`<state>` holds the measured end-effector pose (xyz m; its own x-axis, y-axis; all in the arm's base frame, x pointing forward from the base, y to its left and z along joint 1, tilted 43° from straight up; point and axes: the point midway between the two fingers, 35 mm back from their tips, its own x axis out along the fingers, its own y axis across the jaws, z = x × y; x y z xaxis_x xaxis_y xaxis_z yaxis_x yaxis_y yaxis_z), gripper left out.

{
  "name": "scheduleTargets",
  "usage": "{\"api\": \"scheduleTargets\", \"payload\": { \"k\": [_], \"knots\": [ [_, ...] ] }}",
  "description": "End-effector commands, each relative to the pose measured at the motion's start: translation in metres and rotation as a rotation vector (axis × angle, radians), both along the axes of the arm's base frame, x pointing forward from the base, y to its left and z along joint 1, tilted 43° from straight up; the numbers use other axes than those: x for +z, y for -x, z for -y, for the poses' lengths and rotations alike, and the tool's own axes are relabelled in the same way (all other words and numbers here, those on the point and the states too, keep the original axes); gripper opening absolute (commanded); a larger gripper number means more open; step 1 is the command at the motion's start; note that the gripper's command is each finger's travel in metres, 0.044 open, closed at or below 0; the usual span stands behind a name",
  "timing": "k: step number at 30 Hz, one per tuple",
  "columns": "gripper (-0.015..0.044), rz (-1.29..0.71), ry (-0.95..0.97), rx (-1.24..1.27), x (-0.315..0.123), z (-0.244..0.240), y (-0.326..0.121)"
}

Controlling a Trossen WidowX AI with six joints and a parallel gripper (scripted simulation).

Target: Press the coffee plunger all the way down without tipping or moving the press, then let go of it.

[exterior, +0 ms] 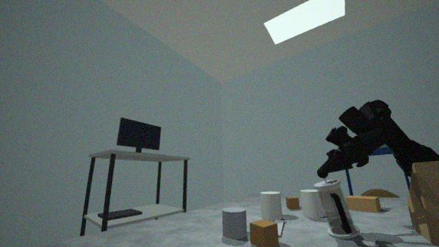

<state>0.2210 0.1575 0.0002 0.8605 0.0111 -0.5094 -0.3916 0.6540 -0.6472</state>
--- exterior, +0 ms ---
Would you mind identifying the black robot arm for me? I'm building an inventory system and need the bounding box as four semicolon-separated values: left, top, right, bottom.
326;100;439;177

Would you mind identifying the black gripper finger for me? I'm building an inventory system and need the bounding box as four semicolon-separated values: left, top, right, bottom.
320;152;333;169
319;149;353;174

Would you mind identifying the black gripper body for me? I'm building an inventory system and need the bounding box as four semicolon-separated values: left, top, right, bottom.
338;135;374;167

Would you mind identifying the french press with black knob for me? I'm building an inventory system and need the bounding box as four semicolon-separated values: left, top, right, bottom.
314;169;360;239

